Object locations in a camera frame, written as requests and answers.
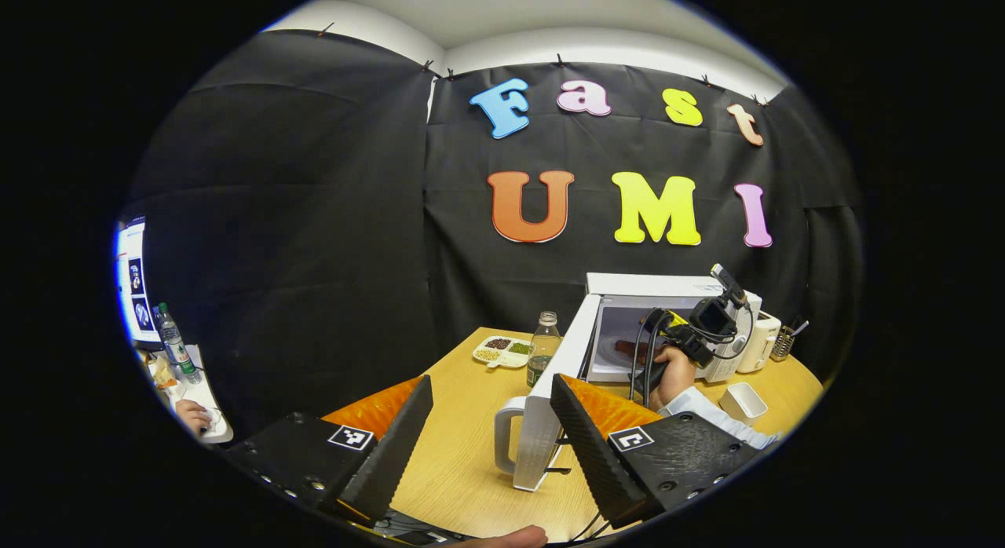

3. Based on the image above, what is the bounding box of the white microwave oven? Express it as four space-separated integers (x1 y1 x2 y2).
495 272 763 492

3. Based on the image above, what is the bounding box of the white toaster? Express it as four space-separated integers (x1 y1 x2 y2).
736 311 782 374

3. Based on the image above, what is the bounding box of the small bottle with green cap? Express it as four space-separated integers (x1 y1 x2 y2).
154 301 202 384

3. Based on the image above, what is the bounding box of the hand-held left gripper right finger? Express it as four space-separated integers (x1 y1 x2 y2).
550 374 761 531

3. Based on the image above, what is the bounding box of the row of small cloth clips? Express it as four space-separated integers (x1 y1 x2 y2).
316 22 770 108

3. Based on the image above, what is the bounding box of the computer monitor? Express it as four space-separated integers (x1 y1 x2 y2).
115 217 162 346

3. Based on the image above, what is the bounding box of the white side desk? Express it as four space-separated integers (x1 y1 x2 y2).
137 344 235 444

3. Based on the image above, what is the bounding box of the glass microwave turntable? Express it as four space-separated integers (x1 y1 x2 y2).
598 334 656 368

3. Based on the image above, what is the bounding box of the white rectangular dish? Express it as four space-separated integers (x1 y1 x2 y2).
718 382 769 425

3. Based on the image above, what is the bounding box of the clear bottle with green label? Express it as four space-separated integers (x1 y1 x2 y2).
526 311 563 389

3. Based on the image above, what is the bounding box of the white divided snack plate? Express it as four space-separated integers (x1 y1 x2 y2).
472 335 533 370

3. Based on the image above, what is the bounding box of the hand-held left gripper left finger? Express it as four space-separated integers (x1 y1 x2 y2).
224 375 434 525

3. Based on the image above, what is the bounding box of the black backdrop cloth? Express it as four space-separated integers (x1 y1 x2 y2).
118 28 864 447

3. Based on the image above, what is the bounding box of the black cable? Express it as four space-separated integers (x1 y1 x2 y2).
628 309 668 400

